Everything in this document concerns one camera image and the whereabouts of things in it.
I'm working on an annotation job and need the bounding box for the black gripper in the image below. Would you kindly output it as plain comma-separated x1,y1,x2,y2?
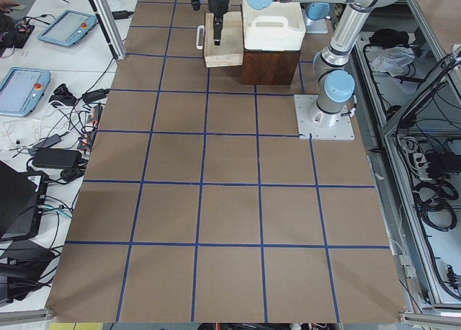
208,0,230,45

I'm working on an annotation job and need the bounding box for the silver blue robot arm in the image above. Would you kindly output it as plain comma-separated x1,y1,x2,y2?
246,0,397,128

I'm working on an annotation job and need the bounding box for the dark wooden cabinet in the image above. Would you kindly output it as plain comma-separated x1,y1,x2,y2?
241,49,301,85

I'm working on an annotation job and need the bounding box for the white plastic tray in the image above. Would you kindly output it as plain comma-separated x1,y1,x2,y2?
242,0,305,51

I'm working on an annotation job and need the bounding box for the blue teach pendant far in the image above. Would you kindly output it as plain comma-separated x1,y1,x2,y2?
38,9,98,47

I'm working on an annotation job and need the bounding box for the blue teach pendant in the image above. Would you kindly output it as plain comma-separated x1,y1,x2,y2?
38,9,98,47
1,67,51,117

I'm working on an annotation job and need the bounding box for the blue teach pendant near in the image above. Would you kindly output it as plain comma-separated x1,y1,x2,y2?
1,67,51,117

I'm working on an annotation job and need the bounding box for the black power adapter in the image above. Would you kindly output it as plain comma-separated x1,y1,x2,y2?
32,148,82,169

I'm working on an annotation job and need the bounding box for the black computer box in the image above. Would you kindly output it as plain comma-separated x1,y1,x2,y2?
1,162,48,241

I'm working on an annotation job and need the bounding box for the aluminium frame post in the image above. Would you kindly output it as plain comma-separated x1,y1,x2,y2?
88,0,126,61

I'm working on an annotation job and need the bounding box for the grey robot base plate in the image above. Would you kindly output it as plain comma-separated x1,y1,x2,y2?
294,94,355,141

